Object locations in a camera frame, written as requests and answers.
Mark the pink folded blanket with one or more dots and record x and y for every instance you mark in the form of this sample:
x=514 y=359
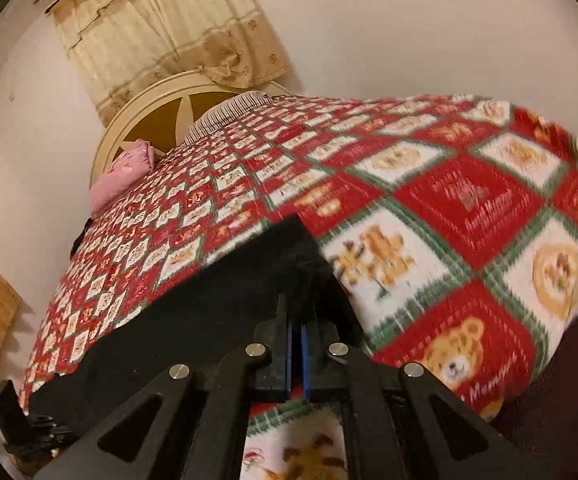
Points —
x=129 y=167

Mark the black item beside bed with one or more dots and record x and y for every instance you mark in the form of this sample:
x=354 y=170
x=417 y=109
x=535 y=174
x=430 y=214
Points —
x=79 y=240

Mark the black pants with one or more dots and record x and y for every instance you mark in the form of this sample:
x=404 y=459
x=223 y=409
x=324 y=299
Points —
x=198 y=321

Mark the beige curtain behind headboard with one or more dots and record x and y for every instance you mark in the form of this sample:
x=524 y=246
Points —
x=122 y=47

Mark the cream wooden headboard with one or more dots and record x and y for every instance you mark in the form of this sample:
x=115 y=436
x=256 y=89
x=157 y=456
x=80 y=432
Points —
x=160 y=115

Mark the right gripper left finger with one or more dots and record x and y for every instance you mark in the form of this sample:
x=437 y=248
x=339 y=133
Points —
x=187 y=424

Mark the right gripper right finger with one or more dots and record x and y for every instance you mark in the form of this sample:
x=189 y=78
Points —
x=401 y=423

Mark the striped pillow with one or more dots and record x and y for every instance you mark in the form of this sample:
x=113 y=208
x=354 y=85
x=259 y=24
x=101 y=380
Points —
x=224 y=113

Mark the red teddy-bear bedspread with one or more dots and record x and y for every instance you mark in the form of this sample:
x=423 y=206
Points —
x=451 y=222

